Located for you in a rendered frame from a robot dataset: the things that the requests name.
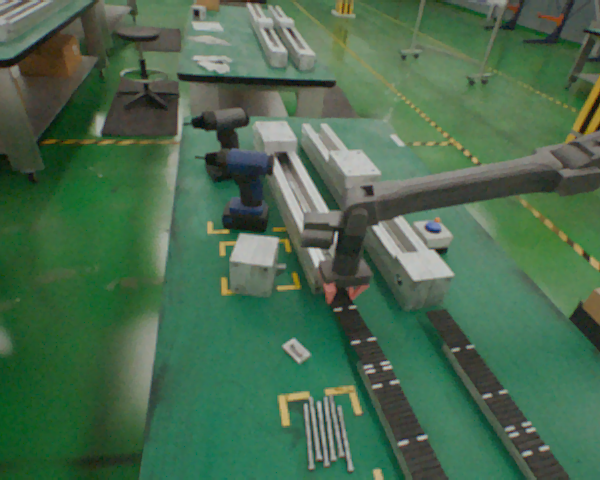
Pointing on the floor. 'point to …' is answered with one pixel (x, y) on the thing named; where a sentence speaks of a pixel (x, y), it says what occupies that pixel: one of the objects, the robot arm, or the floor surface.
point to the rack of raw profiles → (556, 27)
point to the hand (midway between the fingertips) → (339, 298)
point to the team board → (458, 55)
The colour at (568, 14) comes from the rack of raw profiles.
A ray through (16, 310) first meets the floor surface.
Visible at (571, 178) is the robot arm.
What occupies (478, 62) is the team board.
